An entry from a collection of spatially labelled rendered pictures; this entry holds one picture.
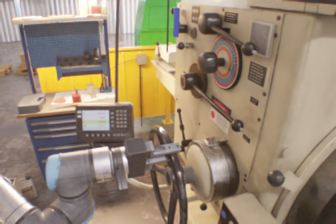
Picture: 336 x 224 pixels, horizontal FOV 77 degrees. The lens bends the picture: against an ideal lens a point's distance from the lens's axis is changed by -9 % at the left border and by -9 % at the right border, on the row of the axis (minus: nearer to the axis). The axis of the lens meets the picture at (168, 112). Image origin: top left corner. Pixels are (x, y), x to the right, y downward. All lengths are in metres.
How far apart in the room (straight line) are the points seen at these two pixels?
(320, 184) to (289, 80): 0.32
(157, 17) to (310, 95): 4.12
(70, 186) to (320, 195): 0.66
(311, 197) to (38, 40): 2.46
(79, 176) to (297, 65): 0.57
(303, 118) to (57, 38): 2.29
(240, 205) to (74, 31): 2.19
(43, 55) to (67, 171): 2.07
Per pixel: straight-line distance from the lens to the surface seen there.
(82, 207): 0.68
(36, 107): 2.26
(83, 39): 2.50
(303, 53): 0.56
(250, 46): 0.60
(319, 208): 0.76
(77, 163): 0.60
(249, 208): 0.72
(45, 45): 2.57
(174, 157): 0.65
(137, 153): 0.58
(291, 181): 0.67
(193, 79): 0.91
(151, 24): 4.53
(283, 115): 0.60
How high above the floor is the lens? 1.85
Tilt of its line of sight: 27 degrees down
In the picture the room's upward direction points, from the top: 1 degrees clockwise
